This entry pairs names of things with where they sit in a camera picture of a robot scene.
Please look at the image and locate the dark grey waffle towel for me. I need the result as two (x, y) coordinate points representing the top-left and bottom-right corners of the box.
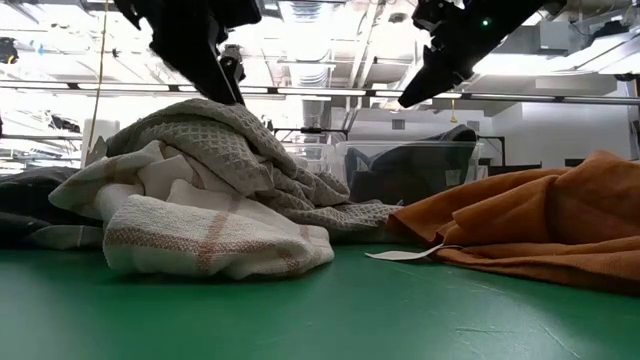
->
(344, 124), (479, 204)

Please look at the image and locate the black ceiling fixture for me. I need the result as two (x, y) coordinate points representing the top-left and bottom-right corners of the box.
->
(223, 43), (245, 64)

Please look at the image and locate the beige waffle towel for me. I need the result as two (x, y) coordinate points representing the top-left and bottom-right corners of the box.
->
(104, 98), (404, 242)

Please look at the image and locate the yellow cable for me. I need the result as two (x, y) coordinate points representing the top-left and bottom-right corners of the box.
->
(87, 0), (110, 151)

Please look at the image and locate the white towel with red stripes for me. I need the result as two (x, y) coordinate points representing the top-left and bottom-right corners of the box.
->
(48, 139), (335, 281)

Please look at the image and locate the grey checked towel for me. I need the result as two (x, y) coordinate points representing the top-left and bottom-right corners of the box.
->
(0, 166), (109, 251)

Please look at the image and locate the clear plastic bin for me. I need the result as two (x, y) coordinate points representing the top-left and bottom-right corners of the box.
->
(333, 139), (484, 206)
(279, 142), (336, 176)

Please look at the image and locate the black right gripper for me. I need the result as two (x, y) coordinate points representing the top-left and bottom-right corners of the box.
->
(398, 0), (489, 109)

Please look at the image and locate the black overhead beam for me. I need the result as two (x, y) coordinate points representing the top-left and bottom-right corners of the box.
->
(0, 81), (640, 105)

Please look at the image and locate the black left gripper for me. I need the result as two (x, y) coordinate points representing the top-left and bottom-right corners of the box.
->
(113, 0), (262, 106)

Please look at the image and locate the orange towel with white label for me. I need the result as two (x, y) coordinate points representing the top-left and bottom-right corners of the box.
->
(364, 149), (640, 297)

